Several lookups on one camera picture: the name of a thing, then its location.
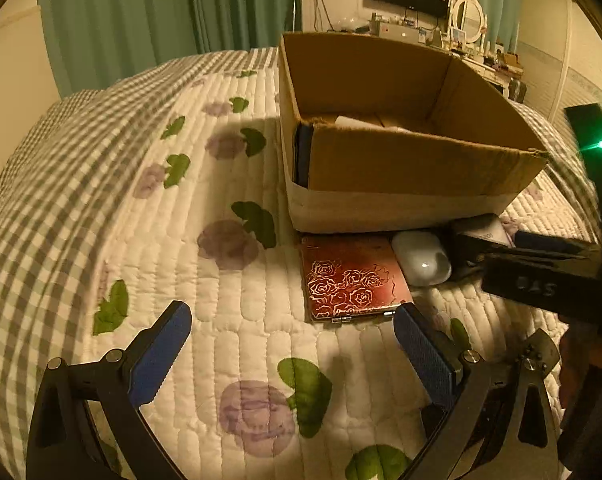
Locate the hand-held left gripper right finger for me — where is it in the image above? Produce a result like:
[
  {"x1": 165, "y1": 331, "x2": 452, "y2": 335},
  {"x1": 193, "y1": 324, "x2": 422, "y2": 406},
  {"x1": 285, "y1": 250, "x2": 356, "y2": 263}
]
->
[{"x1": 394, "y1": 304, "x2": 562, "y2": 480}]

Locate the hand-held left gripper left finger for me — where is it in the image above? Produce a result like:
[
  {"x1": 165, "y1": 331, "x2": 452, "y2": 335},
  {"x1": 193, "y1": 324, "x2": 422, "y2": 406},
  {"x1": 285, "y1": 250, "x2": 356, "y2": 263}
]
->
[{"x1": 26, "y1": 301, "x2": 192, "y2": 480}]

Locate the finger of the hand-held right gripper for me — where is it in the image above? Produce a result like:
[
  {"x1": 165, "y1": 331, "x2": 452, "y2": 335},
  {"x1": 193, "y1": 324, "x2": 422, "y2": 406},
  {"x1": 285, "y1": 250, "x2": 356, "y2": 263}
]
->
[
  {"x1": 481, "y1": 253, "x2": 602, "y2": 330},
  {"x1": 514, "y1": 231, "x2": 601, "y2": 257}
]

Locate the small black box white label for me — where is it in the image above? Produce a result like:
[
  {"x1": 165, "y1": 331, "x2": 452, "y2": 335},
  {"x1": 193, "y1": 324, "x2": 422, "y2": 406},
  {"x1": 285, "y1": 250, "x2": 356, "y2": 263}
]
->
[{"x1": 449, "y1": 213, "x2": 516, "y2": 272}]

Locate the red rose-pattern metal case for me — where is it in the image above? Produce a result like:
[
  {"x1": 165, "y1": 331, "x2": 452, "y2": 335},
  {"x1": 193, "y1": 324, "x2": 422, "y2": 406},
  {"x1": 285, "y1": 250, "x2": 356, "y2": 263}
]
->
[{"x1": 300, "y1": 234, "x2": 414, "y2": 324}]

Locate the cardboard box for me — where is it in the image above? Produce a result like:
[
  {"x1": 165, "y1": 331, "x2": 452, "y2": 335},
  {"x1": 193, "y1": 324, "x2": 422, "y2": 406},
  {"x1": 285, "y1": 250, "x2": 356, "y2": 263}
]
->
[{"x1": 278, "y1": 31, "x2": 550, "y2": 234}]

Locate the person's right hand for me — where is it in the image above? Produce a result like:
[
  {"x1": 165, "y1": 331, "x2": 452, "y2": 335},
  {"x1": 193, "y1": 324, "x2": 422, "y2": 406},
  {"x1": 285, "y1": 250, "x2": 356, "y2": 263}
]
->
[{"x1": 560, "y1": 329, "x2": 602, "y2": 413}]

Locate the white computer mouse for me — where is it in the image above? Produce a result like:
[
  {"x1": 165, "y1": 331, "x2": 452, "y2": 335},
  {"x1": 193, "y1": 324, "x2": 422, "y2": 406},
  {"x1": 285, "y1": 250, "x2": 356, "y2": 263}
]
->
[{"x1": 391, "y1": 230, "x2": 453, "y2": 287}]

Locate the floral quilted bedspread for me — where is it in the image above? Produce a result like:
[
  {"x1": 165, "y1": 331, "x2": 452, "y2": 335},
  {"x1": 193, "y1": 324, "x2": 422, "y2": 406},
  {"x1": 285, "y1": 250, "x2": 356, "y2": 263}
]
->
[{"x1": 0, "y1": 46, "x2": 602, "y2": 480}]

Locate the white dressing table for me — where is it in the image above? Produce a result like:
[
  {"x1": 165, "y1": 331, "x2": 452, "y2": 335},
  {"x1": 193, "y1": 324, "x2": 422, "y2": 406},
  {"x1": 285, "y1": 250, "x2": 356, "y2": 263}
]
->
[{"x1": 368, "y1": 24, "x2": 526, "y2": 98}]

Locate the white flat packet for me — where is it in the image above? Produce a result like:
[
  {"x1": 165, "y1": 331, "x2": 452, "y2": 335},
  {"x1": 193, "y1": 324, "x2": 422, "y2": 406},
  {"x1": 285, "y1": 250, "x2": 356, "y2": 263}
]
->
[{"x1": 334, "y1": 115, "x2": 379, "y2": 129}]

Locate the green curtain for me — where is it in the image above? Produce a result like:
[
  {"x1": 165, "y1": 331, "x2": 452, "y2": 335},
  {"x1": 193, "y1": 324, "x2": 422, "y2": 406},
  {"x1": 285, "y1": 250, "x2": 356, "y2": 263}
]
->
[
  {"x1": 37, "y1": 0, "x2": 302, "y2": 97},
  {"x1": 458, "y1": 0, "x2": 523, "y2": 55}
]

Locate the white oval vanity mirror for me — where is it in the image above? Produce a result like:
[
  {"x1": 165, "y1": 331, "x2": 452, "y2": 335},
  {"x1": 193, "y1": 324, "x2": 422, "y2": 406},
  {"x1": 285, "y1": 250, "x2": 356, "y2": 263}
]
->
[{"x1": 451, "y1": 0, "x2": 485, "y2": 44}]

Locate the dark blue flat case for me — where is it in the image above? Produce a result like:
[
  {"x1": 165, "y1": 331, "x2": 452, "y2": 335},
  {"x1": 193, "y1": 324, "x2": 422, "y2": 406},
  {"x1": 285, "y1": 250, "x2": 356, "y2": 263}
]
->
[{"x1": 293, "y1": 124, "x2": 315, "y2": 187}]

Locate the white rectangular box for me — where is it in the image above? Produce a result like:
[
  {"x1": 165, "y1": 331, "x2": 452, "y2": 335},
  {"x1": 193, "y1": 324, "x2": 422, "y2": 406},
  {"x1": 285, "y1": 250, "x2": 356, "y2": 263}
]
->
[{"x1": 378, "y1": 22, "x2": 423, "y2": 44}]

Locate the thin dark cable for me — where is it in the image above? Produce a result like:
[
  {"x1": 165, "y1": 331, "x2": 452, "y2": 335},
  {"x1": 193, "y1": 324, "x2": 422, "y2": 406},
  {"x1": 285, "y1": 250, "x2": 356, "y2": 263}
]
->
[{"x1": 313, "y1": 0, "x2": 333, "y2": 34}]

